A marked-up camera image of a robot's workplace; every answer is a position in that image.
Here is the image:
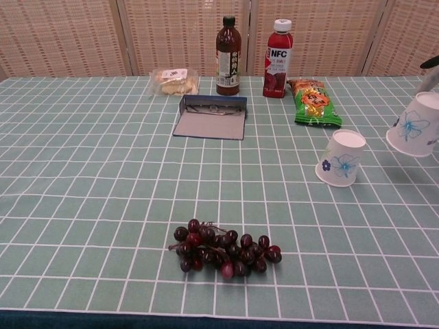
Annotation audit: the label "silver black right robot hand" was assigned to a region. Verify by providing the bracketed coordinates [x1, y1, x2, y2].
[420, 56, 439, 94]

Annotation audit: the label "white paper cup blue flowers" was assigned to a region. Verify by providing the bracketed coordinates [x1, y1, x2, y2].
[315, 129, 366, 188]
[385, 91, 439, 158]

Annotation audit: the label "green grid tablecloth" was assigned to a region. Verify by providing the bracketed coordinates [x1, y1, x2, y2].
[0, 75, 439, 329]

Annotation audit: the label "bamboo folding screen panel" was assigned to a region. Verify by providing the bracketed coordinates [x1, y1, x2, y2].
[0, 0, 135, 78]
[116, 0, 254, 77]
[249, 0, 394, 77]
[365, 0, 439, 77]

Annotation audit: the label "green orange snack bag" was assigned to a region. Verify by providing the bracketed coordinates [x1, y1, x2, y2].
[286, 78, 343, 127]

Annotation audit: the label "red NFC juice bottle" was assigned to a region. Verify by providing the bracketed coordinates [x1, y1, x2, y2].
[262, 19, 294, 99]

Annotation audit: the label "dark brown drink bottle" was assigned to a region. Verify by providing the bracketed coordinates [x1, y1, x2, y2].
[215, 16, 242, 96]

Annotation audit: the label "thin-framed eyeglasses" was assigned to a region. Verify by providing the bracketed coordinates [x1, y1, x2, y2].
[186, 103, 244, 117]

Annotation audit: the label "open blue glasses case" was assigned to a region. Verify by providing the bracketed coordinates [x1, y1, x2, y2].
[172, 95, 248, 141]

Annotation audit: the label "clear packet of biscuits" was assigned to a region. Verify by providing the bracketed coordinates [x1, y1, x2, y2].
[150, 67, 200, 97]

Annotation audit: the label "bunch of dark red grapes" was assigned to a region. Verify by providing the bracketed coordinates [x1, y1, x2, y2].
[168, 218, 283, 279]

